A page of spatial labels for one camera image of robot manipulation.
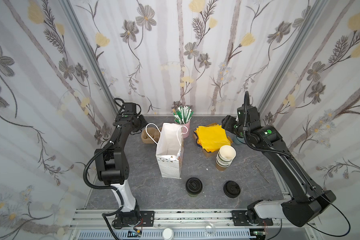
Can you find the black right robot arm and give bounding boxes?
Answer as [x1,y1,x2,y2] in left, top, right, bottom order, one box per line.
[222,92,336,227]

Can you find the stacked paper cups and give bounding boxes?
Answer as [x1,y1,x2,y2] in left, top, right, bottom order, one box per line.
[216,145,237,171]

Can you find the white paper gift bag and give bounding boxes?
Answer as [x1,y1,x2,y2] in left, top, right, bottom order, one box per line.
[147,123,184,179]

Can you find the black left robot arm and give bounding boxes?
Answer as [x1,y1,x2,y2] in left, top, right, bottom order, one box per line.
[83,98,147,228]

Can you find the teal ceramic cup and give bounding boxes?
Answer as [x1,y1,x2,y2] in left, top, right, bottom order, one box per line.
[233,136,246,145]

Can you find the pink straw holder cup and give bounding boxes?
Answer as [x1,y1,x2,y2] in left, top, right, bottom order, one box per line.
[175,119,190,139]

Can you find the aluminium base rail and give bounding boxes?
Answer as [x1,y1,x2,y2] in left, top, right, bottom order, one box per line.
[69,209,321,240]

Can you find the brown pulp cup carrier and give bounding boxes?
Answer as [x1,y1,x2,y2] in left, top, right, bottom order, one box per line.
[141,127,161,144]

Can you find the white round knob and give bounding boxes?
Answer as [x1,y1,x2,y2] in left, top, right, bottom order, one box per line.
[162,228,175,240]

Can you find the yellow paper napkin stack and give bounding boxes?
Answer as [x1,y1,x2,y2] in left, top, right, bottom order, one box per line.
[195,124,232,153]

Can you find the clear round cap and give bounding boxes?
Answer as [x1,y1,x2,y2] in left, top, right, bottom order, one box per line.
[204,222,216,237]

